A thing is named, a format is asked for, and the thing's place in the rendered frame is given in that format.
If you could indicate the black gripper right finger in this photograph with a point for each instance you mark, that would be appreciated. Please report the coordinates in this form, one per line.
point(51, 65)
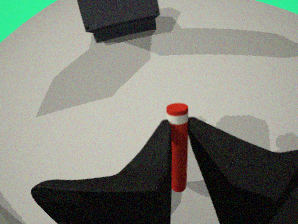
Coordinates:
point(246, 183)

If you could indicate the dark red peg with white band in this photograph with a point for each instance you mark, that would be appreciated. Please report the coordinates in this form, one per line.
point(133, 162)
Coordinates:
point(178, 116)

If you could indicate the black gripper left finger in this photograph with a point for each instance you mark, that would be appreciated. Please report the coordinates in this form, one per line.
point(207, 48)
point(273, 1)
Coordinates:
point(140, 194)

